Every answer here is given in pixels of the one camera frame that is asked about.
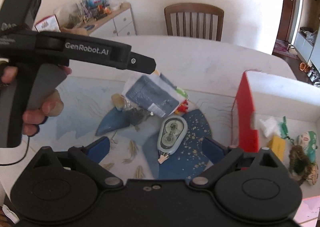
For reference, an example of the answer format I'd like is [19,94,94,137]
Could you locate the yellow small box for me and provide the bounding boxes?
[267,135,286,161]

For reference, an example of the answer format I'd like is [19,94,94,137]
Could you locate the white plastic bag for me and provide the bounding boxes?
[259,117,281,139]

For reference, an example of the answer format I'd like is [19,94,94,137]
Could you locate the red keychain figure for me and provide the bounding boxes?
[174,100,189,115]

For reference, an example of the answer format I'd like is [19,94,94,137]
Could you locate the teal egg-shaped toy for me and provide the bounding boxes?
[279,116,290,139]

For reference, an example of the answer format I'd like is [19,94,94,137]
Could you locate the brown braided cord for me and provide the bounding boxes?
[288,144,313,177]

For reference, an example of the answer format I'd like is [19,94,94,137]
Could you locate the green white plush doll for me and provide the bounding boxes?
[296,131,318,163]

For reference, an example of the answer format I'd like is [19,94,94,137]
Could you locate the blue grey paper packet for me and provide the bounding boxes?
[122,72,188,118]

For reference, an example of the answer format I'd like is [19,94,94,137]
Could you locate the cartoon face sticker charm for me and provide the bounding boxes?
[296,163,319,186]

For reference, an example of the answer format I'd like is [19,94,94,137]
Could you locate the person's left hand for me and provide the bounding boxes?
[1,63,67,147]

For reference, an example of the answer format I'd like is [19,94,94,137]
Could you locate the red white snack bag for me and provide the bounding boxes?
[34,15,61,32]

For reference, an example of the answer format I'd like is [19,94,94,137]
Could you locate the red cardboard shoe box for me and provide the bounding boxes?
[231,70,320,192]

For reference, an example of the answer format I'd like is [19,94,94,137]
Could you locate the white wooden sideboard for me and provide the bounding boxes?
[60,2,136,38]

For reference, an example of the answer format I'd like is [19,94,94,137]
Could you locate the orange slippers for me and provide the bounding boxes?
[299,62,311,73]

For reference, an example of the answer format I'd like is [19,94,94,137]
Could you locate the white shoes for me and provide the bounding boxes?
[307,67,319,86]

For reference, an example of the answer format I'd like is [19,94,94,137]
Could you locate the red patterned rug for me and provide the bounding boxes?
[272,39,299,60]

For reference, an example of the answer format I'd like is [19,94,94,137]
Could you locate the wooden dining chair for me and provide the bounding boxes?
[164,3,225,41]

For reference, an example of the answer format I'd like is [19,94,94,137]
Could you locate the dark wooden door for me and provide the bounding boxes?
[277,0,296,43]

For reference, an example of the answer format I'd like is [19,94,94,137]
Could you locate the white cabinet wall unit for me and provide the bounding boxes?
[292,0,320,73]

